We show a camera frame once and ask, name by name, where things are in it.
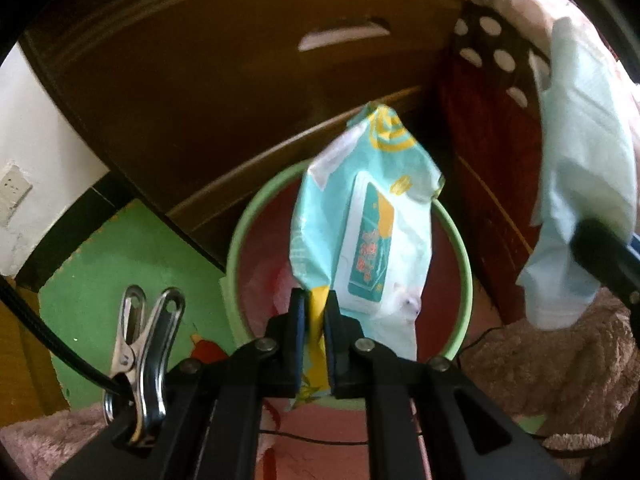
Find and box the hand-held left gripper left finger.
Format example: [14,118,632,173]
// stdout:
[50,287,313,480]

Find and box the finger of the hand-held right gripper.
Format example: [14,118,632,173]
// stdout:
[570,217,640,311]

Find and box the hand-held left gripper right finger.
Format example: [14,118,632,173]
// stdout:
[322,290,571,480]

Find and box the light blue plastic wrapper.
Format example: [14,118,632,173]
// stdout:
[515,16,638,331]

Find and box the red basin with green rim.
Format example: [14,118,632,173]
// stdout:
[225,157,473,411]

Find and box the light blue wet wipes packet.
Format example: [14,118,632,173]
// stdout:
[285,101,446,408]

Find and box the red plastic piece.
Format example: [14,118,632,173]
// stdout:
[190,332,231,363]

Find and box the pink fluffy blanket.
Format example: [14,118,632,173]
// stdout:
[0,287,640,480]

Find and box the metal spring clip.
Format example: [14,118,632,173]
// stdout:
[102,285,186,448]

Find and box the green foam floor mat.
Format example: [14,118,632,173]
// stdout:
[37,199,236,411]

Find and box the brown polka dot cloth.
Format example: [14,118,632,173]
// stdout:
[452,2,551,111]

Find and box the beige blanket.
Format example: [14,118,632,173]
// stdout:
[467,0,640,126]

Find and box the dark wooden nightstand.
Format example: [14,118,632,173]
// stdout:
[20,0,471,281]

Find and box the thin black wire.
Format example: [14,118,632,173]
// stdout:
[257,326,601,456]

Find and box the dark wooden bed frame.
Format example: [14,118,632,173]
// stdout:
[435,50,546,331]

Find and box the black braided cable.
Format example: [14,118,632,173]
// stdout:
[0,277,121,396]

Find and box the nightstand drawer handle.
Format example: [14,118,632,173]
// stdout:
[298,16,392,52]

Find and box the white wall socket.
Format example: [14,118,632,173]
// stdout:
[0,161,33,221]

